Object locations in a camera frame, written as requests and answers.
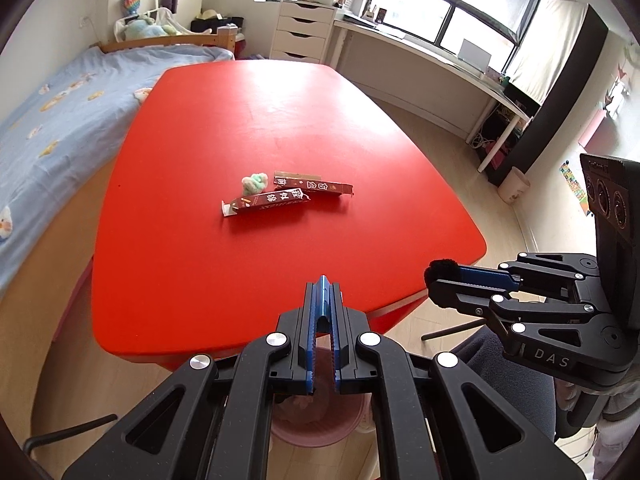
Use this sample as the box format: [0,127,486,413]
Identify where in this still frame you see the pink waste bin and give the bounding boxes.
[270,392,374,449]

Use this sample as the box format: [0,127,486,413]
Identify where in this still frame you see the white drawer cabinet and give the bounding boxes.
[269,0,335,65]

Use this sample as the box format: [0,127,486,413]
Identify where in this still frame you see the pile of plush toys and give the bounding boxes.
[114,11,182,42]

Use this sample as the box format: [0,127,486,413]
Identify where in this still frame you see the long red carton box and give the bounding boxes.
[221,188,312,217]
[273,175,355,199]

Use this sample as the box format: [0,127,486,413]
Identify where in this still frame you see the pink wall paper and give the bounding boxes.
[579,109,609,149]

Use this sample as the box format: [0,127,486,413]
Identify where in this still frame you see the black storage box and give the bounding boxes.
[189,9,246,37]

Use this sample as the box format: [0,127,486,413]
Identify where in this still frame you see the white desk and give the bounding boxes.
[332,14,534,174]

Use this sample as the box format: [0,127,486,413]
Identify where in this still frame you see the black monitor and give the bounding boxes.
[501,82,542,109]

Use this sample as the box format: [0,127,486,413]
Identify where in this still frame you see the red table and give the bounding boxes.
[91,58,488,374]

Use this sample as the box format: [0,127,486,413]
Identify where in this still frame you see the black pompom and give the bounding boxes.
[423,258,464,307]

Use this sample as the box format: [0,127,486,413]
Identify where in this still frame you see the wooden bed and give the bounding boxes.
[0,26,237,441]

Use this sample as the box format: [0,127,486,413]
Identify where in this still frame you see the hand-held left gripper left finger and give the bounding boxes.
[60,275,331,480]

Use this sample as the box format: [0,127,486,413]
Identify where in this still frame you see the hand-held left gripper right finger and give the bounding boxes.
[327,281,587,480]

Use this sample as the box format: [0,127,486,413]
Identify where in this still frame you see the green white fluffy ball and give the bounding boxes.
[241,172,269,196]

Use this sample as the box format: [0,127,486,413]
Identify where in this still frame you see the bed with blue sheet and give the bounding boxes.
[0,44,235,302]

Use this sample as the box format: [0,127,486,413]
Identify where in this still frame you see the small white wastebasket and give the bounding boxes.
[498,165,529,205]

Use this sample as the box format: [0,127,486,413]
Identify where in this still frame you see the colourful wall sticker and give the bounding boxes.
[559,159,592,217]

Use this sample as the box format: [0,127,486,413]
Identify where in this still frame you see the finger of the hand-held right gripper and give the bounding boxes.
[457,252,599,295]
[426,280,610,356]

